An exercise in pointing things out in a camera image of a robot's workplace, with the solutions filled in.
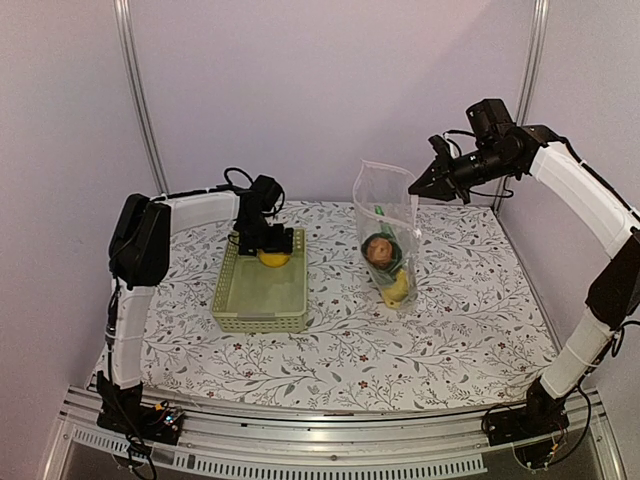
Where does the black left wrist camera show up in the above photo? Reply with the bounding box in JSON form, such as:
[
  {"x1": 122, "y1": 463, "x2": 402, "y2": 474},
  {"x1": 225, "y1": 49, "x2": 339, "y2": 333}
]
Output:
[{"x1": 251, "y1": 175, "x2": 286, "y2": 217}]

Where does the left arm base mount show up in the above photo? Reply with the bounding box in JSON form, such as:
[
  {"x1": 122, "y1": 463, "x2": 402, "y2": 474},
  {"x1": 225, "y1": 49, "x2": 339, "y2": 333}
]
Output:
[{"x1": 97, "y1": 377, "x2": 184, "y2": 445}]

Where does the left aluminium frame post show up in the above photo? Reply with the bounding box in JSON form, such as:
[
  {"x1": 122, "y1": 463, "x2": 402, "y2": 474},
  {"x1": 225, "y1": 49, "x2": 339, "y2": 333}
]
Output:
[{"x1": 113, "y1": 0, "x2": 169, "y2": 194}]

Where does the aluminium frame post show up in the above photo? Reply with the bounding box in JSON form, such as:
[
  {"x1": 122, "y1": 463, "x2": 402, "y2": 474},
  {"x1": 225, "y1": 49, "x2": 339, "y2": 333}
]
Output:
[
  {"x1": 113, "y1": 0, "x2": 169, "y2": 194},
  {"x1": 492, "y1": 0, "x2": 550, "y2": 211}
]

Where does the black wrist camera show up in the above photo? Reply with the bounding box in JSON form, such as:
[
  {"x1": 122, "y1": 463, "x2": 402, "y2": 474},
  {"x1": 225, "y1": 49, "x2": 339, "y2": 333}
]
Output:
[
  {"x1": 251, "y1": 175, "x2": 286, "y2": 217},
  {"x1": 428, "y1": 98, "x2": 516, "y2": 166}
]

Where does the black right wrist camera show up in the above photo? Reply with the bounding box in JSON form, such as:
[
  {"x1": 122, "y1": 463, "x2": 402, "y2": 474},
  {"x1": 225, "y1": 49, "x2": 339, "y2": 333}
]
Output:
[{"x1": 428, "y1": 98, "x2": 516, "y2": 166}]

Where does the aluminium front rail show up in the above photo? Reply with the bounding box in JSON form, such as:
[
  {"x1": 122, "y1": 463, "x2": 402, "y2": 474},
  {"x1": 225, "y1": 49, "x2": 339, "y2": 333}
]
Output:
[{"x1": 42, "y1": 387, "x2": 626, "y2": 480}]

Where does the clear zip top bag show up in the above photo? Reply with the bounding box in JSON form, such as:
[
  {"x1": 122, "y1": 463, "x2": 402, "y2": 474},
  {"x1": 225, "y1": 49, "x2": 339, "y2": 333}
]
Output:
[{"x1": 352, "y1": 161, "x2": 421, "y2": 310}]

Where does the pale green plastic basket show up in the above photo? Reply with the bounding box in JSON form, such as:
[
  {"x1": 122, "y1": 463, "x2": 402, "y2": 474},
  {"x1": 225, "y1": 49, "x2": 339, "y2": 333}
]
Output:
[{"x1": 211, "y1": 228, "x2": 309, "y2": 333}]

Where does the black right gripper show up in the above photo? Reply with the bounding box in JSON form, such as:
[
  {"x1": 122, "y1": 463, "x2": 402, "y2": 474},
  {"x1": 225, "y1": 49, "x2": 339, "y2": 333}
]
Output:
[{"x1": 409, "y1": 144, "x2": 518, "y2": 204}]

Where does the yellow green pear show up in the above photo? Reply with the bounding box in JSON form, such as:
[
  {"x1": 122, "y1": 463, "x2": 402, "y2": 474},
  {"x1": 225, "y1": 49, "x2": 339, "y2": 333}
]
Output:
[{"x1": 381, "y1": 269, "x2": 409, "y2": 308}]

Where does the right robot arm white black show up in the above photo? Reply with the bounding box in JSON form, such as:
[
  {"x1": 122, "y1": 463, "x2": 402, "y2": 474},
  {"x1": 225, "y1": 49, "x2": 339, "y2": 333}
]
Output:
[{"x1": 409, "y1": 125, "x2": 639, "y2": 436}]

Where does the light green cucumber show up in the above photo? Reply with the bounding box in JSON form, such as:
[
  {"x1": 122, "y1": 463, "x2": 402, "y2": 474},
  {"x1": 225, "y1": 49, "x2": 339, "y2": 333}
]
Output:
[{"x1": 374, "y1": 205, "x2": 395, "y2": 238}]

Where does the right aluminium frame post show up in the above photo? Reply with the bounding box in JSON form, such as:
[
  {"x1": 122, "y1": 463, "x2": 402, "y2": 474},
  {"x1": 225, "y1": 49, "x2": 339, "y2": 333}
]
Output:
[{"x1": 492, "y1": 0, "x2": 550, "y2": 211}]

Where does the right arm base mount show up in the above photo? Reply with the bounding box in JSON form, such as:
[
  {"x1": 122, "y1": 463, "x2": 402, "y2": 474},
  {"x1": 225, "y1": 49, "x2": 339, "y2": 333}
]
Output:
[{"x1": 481, "y1": 384, "x2": 569, "y2": 470}]

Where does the green white bok choy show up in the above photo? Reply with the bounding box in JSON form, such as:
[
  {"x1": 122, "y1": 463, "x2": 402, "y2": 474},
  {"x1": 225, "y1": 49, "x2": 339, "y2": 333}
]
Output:
[{"x1": 360, "y1": 232, "x2": 403, "y2": 286}]

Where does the brown shiitake mushroom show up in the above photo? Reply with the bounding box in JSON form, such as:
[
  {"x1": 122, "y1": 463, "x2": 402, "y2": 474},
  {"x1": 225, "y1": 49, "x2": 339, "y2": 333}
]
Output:
[{"x1": 366, "y1": 237, "x2": 393, "y2": 268}]

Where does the yellow lemon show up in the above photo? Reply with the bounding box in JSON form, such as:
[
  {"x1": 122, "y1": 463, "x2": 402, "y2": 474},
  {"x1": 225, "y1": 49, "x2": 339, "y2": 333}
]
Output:
[{"x1": 258, "y1": 250, "x2": 290, "y2": 268}]

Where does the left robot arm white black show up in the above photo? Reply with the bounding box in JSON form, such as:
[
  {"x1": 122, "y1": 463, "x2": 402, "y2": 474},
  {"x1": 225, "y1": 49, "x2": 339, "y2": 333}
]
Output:
[{"x1": 105, "y1": 187, "x2": 295, "y2": 390}]

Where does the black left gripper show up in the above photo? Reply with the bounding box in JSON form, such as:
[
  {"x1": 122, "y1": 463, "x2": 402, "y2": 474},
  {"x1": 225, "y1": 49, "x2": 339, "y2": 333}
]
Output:
[{"x1": 239, "y1": 215, "x2": 293, "y2": 255}]

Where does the floral patterned table mat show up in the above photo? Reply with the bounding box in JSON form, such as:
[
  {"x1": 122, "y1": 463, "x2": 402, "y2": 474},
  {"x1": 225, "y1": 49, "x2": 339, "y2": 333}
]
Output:
[{"x1": 135, "y1": 201, "x2": 556, "y2": 411}]

